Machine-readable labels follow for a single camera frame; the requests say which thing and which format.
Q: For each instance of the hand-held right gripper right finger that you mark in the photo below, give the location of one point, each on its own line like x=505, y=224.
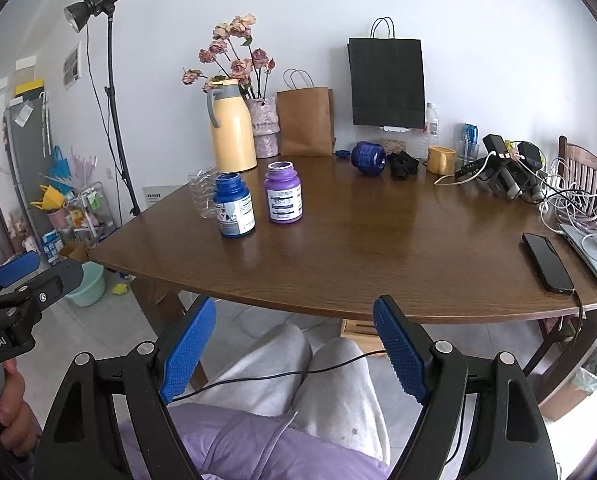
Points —
x=401, y=355

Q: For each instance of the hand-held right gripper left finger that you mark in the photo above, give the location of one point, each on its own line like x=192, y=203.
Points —
x=188, y=345

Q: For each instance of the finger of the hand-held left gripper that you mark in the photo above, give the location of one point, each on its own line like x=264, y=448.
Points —
x=58, y=280
x=16, y=266

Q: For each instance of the person's left hand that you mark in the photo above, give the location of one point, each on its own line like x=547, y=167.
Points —
x=16, y=415

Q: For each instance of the green plastic basin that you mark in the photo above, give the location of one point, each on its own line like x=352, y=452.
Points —
x=86, y=292

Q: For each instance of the small cardboard box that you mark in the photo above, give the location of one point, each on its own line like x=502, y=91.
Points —
x=73, y=252

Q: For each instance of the wooden box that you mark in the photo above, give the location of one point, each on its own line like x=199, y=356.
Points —
x=361, y=335

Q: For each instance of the pink bucket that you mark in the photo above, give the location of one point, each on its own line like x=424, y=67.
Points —
x=57, y=219

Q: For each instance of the white slipper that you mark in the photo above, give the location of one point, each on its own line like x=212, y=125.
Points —
x=258, y=322

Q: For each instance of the yellow plastic item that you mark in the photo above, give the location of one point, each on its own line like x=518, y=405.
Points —
x=48, y=197

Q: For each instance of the person's grey trousers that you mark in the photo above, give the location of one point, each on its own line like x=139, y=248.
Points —
x=338, y=400

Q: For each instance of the grey refrigerator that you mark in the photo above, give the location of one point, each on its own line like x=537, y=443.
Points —
x=26, y=160

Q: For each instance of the blue shopping bag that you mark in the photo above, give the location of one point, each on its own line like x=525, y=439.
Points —
x=61, y=162

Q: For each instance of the purple garment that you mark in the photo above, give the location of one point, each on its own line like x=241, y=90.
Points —
x=258, y=450

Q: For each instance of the blue supplement bottle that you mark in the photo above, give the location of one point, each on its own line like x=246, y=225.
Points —
x=233, y=210

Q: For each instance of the stacked clear plastic cups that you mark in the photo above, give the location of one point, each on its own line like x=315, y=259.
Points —
x=203, y=195

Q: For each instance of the large cardboard box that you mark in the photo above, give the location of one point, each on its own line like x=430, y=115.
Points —
x=566, y=400

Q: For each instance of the black smartphone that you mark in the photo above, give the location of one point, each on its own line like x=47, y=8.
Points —
x=548, y=262

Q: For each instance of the purple supplement bottle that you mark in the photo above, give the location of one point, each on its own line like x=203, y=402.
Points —
x=282, y=195

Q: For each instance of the green bin bag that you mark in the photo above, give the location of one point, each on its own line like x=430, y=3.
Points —
x=589, y=372

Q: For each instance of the black cloth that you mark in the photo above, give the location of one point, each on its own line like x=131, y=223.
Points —
x=403, y=165

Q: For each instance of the black light stand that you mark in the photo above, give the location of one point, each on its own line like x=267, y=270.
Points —
x=112, y=90

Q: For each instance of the yellow mug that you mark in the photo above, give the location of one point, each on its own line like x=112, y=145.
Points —
x=439, y=160

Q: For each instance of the dark blue jar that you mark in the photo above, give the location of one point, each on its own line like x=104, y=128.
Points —
x=368, y=157

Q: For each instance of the grey laptop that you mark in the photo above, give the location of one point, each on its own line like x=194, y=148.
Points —
x=593, y=266

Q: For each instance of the clear drinking glass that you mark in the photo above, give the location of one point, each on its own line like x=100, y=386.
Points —
x=466, y=152

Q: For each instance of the yellow thermos jug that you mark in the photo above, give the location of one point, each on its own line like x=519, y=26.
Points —
x=233, y=130

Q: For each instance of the black power adapter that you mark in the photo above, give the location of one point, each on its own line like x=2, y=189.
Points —
x=493, y=143
x=529, y=155

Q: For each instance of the pink textured vase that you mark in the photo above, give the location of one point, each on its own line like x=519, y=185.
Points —
x=264, y=125

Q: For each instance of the clear water bottle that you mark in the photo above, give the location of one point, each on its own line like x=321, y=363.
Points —
x=431, y=120

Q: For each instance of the brown paper bag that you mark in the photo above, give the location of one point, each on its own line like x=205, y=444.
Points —
x=306, y=120

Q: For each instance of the wooden chair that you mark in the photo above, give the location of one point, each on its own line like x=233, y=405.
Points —
x=586, y=157

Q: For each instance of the black paper bag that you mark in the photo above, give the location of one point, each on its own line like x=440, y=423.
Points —
x=386, y=80

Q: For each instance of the dried pink roses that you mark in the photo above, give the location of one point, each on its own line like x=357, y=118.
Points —
x=238, y=66

